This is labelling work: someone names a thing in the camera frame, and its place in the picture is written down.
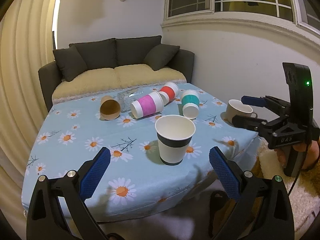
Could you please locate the right hand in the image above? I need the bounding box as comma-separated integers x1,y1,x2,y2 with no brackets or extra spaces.
274,141,319,170

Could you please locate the red sleeve paper cup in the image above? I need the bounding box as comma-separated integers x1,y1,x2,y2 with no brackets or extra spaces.
159,82,179,105

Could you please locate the white framed window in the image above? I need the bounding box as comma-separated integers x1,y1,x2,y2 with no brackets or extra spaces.
164,0,319,34

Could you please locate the black white paper cup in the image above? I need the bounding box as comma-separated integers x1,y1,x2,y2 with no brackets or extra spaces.
155,115,196,165

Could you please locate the left dark throw pillow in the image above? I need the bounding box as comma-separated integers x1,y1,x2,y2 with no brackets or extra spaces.
53,46,88,82

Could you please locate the clear glass jar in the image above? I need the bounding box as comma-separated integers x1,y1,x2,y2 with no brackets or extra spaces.
117,88,146,113

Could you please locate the brown paper cup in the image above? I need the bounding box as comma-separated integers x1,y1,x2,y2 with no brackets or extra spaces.
100,95,120,120

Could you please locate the dark throw pillow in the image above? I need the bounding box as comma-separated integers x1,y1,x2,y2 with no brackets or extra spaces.
53,46,88,82
143,44,180,71

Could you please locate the teal sleeve paper cup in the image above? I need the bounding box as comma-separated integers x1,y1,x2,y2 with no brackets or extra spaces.
181,89,200,119

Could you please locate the right dark throw pillow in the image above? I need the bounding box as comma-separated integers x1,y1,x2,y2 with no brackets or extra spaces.
143,44,180,71

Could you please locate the pink sleeve paper cup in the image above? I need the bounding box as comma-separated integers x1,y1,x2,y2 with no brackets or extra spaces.
130,91,164,119

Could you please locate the dark grey sofa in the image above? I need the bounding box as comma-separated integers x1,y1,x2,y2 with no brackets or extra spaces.
38,35,195,111

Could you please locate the cream fleece sofa cover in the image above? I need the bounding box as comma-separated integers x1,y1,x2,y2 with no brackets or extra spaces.
52,64,187,104

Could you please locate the white ceramic mug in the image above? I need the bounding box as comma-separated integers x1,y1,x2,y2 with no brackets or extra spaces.
225,99,258,123

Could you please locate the cream curtain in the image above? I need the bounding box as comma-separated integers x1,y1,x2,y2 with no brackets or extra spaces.
0,0,62,193

